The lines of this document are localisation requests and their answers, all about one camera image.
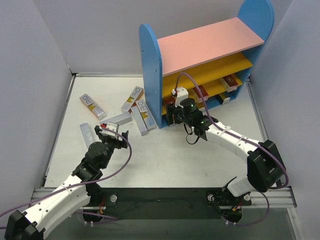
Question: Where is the orange white RO toothpaste box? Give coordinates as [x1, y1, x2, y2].
[121, 86, 144, 113]

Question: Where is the silver RO box table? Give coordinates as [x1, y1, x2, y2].
[216, 93, 231, 105]

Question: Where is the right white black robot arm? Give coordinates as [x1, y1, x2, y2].
[165, 98, 289, 204]

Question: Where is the plain silver box diagonal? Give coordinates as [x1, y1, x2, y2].
[130, 106, 148, 136]

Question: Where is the aluminium frame rail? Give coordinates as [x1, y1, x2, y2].
[27, 186, 298, 211]

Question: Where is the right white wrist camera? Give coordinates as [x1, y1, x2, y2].
[171, 87, 189, 108]

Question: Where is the silver box under left gripper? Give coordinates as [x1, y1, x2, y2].
[79, 122, 94, 148]

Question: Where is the plain silver box horizontal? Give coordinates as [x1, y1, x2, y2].
[99, 112, 132, 128]

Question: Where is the red 3d toothpaste box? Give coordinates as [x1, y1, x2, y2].
[192, 85, 209, 103]
[219, 75, 238, 92]
[162, 95, 176, 114]

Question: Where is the red 3D toothpaste box top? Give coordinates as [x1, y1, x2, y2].
[162, 95, 176, 114]

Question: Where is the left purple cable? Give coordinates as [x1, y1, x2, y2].
[0, 123, 133, 230]

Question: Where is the blue shelf with coloured boards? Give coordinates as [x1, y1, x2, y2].
[139, 0, 275, 128]

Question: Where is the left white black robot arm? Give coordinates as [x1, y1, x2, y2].
[4, 123, 131, 240]

